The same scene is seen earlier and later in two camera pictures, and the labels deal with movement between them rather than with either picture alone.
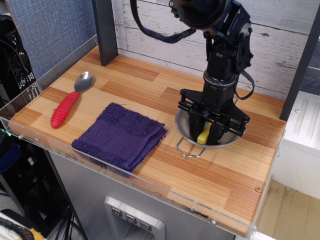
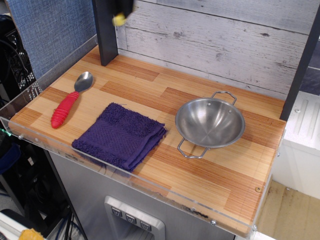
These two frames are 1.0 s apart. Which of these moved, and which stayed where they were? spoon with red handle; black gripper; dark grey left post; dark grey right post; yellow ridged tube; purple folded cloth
Moved: yellow ridged tube; black gripper
Stayed: dark grey right post; spoon with red handle; dark grey left post; purple folded cloth
